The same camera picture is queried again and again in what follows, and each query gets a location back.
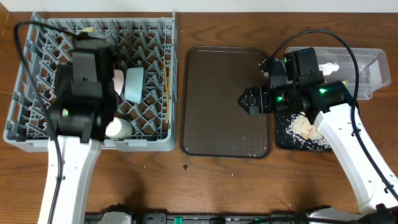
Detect yellow plate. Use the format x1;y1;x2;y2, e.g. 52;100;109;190
82;27;95;32

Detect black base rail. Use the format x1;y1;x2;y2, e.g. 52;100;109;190
83;203;374;224

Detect white cup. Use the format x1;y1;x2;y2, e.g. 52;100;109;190
105;117;132;139

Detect grey dish rack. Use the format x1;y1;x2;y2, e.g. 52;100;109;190
3;13;178;152

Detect rice and shell scraps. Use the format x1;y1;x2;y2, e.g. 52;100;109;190
285;114;331;152

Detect wooden chopstick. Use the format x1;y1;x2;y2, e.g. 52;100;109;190
165;65;170;124
163;55;167;109

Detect black waste tray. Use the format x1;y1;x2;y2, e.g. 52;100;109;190
274;110;333;153

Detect light blue bowl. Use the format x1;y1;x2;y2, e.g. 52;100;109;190
124;67;144;104

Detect white tissue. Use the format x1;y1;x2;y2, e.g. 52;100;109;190
318;63;340;76

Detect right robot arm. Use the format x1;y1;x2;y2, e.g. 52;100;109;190
238;47;397;223

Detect clear plastic bin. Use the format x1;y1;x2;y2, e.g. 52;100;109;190
285;46;392;101

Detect brown serving tray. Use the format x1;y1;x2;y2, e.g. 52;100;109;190
180;46;273;159

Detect pink bowl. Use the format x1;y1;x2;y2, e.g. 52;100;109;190
113;70;124;95

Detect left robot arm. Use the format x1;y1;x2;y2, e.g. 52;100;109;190
39;32;119;223

